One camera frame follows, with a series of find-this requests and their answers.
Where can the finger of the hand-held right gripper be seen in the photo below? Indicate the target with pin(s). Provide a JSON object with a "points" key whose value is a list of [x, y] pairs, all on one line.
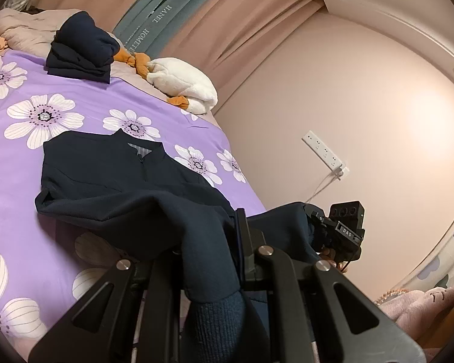
{"points": [[313, 211]]}

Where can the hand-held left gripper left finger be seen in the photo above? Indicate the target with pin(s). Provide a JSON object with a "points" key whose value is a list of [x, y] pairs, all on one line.
{"points": [[113, 283]]}

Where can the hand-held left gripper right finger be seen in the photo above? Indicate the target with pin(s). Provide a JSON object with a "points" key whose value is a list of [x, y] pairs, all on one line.
{"points": [[279, 272]]}

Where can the navy zip jacket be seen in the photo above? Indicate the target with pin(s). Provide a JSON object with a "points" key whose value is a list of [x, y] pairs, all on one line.
{"points": [[136, 196]]}

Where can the stack of folded navy clothes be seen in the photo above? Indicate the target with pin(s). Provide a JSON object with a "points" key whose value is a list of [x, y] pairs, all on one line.
{"points": [[83, 45]]}

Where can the person's right hand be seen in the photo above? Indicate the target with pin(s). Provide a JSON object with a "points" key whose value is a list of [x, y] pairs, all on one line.
{"points": [[331, 256]]}

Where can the pink plush toy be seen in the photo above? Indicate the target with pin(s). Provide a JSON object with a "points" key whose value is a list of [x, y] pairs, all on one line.
{"points": [[419, 306]]}

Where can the cloud print cloth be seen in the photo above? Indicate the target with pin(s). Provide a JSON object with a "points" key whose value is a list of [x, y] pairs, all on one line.
{"points": [[450, 257]]}

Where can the white plush goose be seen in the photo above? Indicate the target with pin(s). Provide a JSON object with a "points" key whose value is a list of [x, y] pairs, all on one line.
{"points": [[181, 83]]}

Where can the purple floral blanket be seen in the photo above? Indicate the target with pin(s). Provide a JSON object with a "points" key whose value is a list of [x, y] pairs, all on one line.
{"points": [[98, 94]]}

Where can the grey-green curtain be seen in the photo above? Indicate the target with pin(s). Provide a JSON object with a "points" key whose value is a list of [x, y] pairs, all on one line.
{"points": [[166, 11]]}

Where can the grey quilt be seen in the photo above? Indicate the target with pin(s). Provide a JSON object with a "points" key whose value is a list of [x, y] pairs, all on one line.
{"points": [[22, 30]]}

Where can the white wall socket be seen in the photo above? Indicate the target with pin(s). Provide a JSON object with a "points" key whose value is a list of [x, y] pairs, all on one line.
{"points": [[321, 149]]}

